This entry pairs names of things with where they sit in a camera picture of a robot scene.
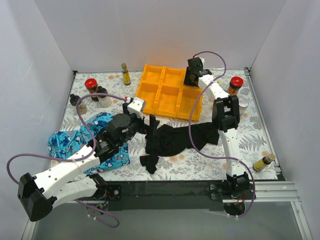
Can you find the blue-label spice jar right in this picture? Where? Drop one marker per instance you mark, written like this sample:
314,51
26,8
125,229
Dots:
243,105

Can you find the orange six-compartment bin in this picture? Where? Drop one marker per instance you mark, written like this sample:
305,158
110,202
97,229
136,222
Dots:
163,90

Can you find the red-lid sauce jar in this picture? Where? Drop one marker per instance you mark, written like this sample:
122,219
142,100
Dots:
91,85
235,84

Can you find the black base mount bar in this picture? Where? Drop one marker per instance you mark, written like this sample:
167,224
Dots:
172,195

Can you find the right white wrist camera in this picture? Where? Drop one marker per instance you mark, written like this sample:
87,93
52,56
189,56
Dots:
202,60

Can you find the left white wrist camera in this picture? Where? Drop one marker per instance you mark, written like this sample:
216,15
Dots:
136,106

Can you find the left red-lid sauce jar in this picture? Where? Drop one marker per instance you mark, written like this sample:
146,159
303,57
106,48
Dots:
91,85

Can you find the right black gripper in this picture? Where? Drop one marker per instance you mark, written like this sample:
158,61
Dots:
190,78

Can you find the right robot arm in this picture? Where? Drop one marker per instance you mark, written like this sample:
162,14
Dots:
225,119

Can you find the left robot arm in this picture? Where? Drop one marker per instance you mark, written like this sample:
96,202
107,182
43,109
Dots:
39,194

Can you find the lying yellow-label bottle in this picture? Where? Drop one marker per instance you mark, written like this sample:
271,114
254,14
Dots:
263,163

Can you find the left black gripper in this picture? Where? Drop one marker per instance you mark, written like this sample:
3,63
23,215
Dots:
145,125

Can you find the black cloth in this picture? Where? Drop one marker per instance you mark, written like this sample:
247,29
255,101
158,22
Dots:
168,141

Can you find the small yellow-label sauce bottle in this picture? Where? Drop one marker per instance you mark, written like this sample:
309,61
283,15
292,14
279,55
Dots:
125,74

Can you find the right red-lid sauce jar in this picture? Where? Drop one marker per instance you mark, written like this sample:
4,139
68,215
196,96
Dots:
235,84

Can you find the blue shark-print cloth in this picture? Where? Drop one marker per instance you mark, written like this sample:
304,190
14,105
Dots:
63,144

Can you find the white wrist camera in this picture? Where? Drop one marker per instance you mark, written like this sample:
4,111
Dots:
136,106
202,60

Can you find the black-cap white bottle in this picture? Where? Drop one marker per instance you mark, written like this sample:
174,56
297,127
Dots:
105,101

